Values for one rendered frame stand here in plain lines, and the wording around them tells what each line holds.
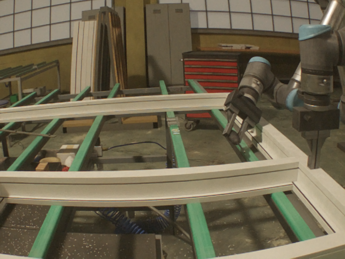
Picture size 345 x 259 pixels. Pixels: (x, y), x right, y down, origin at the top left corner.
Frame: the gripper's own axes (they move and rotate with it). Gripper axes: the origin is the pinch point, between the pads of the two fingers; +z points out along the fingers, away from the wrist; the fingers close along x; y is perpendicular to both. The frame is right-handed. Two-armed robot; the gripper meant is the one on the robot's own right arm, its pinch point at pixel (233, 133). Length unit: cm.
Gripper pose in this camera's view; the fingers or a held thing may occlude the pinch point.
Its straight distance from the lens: 123.4
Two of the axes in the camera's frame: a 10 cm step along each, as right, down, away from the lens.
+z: -4.3, 7.8, -4.5
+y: 3.9, -2.9, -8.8
